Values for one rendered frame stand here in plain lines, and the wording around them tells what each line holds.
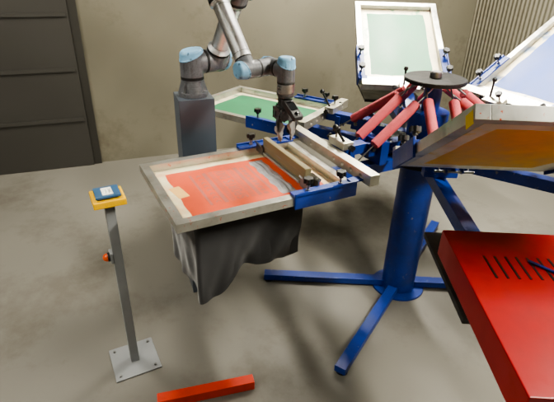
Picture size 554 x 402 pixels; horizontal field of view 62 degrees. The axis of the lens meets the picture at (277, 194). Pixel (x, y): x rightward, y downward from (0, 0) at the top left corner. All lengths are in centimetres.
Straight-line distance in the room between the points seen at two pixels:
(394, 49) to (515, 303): 239
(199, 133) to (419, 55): 168
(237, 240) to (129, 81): 292
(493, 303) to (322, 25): 402
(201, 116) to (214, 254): 80
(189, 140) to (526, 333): 176
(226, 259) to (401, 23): 231
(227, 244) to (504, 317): 108
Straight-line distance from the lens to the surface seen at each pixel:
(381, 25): 356
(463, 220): 197
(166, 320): 275
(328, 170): 208
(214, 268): 193
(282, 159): 208
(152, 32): 451
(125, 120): 467
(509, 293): 132
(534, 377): 113
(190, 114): 236
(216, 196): 191
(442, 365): 265
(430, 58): 339
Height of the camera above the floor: 185
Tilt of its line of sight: 28 degrees down
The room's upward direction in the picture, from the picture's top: 2 degrees clockwise
